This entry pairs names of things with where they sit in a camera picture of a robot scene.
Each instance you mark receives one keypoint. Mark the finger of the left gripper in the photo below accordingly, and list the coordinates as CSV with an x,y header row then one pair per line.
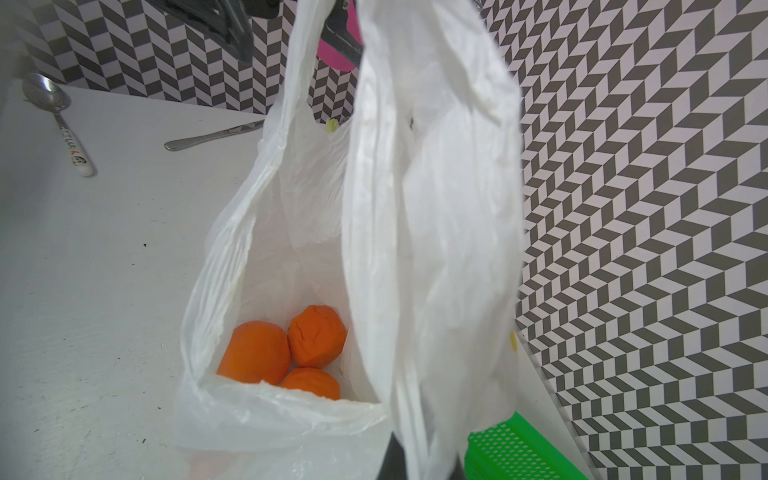
x,y
342,33
224,21

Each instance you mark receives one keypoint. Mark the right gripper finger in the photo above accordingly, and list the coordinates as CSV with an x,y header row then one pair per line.
x,y
394,464

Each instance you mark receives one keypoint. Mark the orange with stem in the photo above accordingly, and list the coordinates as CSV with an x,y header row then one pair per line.
x,y
316,337

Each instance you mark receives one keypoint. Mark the orange large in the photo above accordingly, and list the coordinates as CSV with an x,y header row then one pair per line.
x,y
258,351

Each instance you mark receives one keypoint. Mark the white plastic bag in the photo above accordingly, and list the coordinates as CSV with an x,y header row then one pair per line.
x,y
407,221

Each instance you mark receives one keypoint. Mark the pink plastic cup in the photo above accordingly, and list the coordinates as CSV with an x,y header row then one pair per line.
x,y
339,42

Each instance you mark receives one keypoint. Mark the green plastic basket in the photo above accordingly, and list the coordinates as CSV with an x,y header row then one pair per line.
x,y
514,449

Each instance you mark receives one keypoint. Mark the metal knife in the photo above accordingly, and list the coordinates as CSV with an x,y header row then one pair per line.
x,y
185,143

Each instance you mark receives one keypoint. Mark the spoon with patterned handle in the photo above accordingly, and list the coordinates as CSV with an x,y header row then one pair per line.
x,y
46,95

